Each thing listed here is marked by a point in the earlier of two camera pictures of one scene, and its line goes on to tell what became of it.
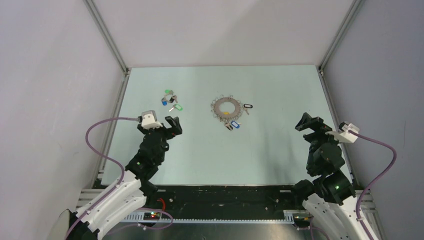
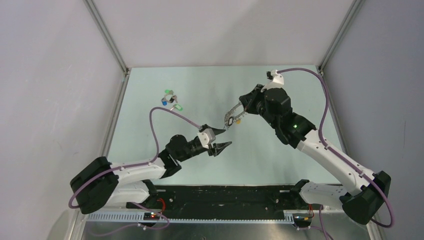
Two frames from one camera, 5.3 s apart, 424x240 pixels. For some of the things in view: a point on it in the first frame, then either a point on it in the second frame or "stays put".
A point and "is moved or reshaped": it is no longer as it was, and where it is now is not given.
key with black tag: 246,106 is moved or reshaped
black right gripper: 315,123 to 248,100
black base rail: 221,199 stays put
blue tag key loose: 164,101 stays put
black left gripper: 175,129 to 217,148
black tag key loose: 173,98 stays put
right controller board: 302,217 stays put
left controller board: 152,215 stays put
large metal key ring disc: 227,115 to 229,120
